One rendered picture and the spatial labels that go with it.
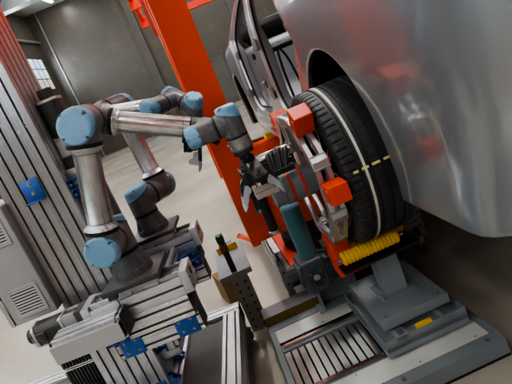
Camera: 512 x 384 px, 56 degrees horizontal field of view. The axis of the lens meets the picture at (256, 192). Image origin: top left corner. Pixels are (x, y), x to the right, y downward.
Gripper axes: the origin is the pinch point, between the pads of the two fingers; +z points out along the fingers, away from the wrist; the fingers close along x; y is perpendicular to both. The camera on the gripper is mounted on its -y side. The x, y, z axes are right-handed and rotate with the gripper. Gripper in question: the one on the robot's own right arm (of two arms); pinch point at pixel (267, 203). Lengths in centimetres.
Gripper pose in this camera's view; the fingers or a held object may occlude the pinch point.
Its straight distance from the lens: 162.0
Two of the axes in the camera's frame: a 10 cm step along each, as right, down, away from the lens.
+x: -8.9, 4.3, -1.7
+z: 3.8, 8.9, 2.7
